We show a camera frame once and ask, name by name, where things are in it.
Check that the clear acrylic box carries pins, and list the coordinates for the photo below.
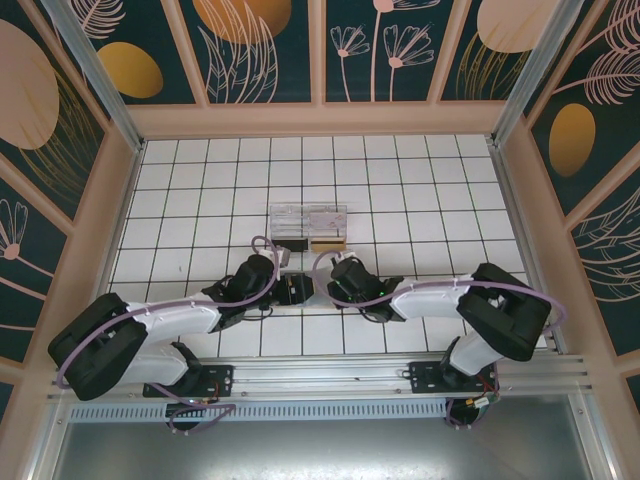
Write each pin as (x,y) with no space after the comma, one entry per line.
(290,220)

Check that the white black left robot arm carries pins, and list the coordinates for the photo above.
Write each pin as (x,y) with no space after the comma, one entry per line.
(170,315)

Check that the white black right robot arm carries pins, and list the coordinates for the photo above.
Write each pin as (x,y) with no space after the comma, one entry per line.
(430,300)

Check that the black card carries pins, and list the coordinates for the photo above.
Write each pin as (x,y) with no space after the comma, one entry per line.
(290,245)

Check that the gold card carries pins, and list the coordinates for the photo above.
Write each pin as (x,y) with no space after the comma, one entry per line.
(329,244)

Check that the pink white card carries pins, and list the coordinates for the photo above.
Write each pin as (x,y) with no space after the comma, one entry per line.
(329,225)

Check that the grey sheet metal panel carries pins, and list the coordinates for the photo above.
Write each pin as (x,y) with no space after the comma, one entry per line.
(320,450)

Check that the yellow green connector plugs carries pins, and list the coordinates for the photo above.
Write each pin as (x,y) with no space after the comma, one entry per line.
(482,401)

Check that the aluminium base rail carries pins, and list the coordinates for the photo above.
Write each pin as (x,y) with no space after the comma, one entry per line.
(325,377)

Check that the aluminium side rail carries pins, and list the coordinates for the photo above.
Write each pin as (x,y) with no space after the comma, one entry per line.
(526,240)
(114,240)

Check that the aluminium corner post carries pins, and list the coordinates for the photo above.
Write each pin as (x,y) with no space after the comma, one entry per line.
(98,75)
(527,75)

